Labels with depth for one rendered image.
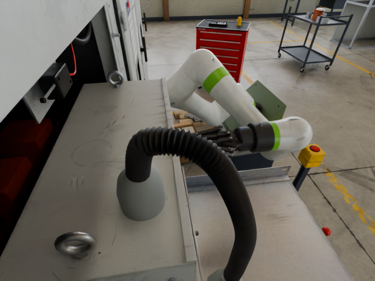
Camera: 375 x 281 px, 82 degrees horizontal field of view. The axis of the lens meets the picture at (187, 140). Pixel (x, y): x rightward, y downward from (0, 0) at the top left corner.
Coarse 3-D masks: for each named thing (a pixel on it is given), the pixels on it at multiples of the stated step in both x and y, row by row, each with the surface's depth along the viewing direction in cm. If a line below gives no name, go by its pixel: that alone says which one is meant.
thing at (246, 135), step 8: (240, 128) 64; (248, 128) 64; (224, 136) 65; (232, 136) 65; (240, 136) 63; (248, 136) 62; (224, 144) 63; (232, 144) 62; (240, 144) 63; (248, 144) 63
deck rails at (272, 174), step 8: (264, 168) 99; (272, 168) 100; (280, 168) 101; (288, 168) 102; (192, 176) 95; (200, 176) 96; (208, 176) 97; (248, 176) 101; (256, 176) 102; (264, 176) 103; (272, 176) 104; (280, 176) 104; (288, 176) 104; (192, 184) 98; (200, 184) 99; (208, 184) 100; (248, 184) 100; (256, 184) 100
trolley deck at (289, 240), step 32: (192, 192) 97; (256, 192) 97; (288, 192) 97; (224, 224) 86; (256, 224) 86; (288, 224) 86; (224, 256) 76; (256, 256) 76; (288, 256) 76; (320, 256) 76
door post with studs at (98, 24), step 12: (108, 0) 54; (108, 12) 54; (96, 24) 55; (108, 24) 53; (96, 36) 57; (108, 36) 57; (108, 48) 59; (108, 60) 61; (120, 60) 63; (108, 72) 63
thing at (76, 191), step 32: (96, 96) 53; (128, 96) 53; (160, 96) 53; (64, 128) 43; (96, 128) 43; (128, 128) 43; (64, 160) 37; (96, 160) 37; (160, 160) 37; (32, 192) 32; (64, 192) 32; (96, 192) 32; (32, 224) 28; (64, 224) 28; (96, 224) 28; (128, 224) 28; (160, 224) 28; (0, 256) 25; (32, 256) 25; (64, 256) 25; (96, 256) 25; (128, 256) 25; (160, 256) 25; (192, 256) 24
